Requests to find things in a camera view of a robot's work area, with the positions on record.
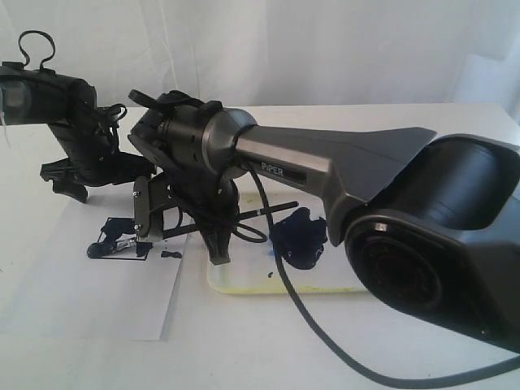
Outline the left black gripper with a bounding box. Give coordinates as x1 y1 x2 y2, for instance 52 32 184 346
40 103 151 203

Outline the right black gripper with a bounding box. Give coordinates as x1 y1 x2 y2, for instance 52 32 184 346
164 170 239 266

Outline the black paintbrush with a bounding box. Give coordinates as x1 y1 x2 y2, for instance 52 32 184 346
86 201 299 260

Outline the white paper sheet with square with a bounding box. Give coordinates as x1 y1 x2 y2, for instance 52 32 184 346
1 195 186 341

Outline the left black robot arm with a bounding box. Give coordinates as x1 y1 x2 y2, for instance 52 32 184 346
1 62 156 203

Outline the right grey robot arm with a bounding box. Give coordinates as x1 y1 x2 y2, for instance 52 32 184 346
128 90 519 352

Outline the white plastic paint tray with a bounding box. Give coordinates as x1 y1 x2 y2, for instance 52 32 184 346
206 188 366 294

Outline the dark blue paint blob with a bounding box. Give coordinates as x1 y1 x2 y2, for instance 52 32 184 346
270 207 327 271

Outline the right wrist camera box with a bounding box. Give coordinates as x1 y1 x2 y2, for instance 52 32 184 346
133 173 173 243

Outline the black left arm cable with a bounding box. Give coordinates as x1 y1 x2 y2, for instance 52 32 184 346
18 30 57 74

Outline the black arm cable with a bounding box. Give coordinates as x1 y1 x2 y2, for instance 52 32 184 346
227 160 520 388
18 30 57 74

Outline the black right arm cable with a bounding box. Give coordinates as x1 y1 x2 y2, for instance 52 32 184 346
227 160 520 388

